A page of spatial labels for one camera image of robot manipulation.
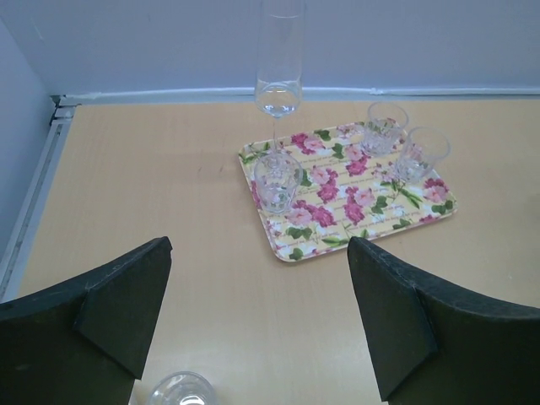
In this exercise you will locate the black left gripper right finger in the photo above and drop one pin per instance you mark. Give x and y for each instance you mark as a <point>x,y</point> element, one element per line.
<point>434,342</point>

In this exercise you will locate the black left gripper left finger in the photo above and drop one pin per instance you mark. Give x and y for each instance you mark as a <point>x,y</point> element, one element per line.
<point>85,340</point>

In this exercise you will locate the clear faceted glass tumbler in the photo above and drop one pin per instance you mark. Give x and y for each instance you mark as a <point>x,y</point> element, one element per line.
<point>385,124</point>

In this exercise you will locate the small clear glass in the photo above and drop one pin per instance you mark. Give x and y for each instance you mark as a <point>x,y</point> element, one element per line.
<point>277,177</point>

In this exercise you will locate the tall clear glass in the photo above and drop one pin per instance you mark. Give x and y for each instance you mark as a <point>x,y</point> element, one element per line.
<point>279,61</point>

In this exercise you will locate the floral patterned tray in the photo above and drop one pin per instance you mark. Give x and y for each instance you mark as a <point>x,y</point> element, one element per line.
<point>343,193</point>

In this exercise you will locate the aluminium table edge rail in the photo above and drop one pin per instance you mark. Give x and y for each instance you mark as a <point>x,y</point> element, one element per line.
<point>20,243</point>

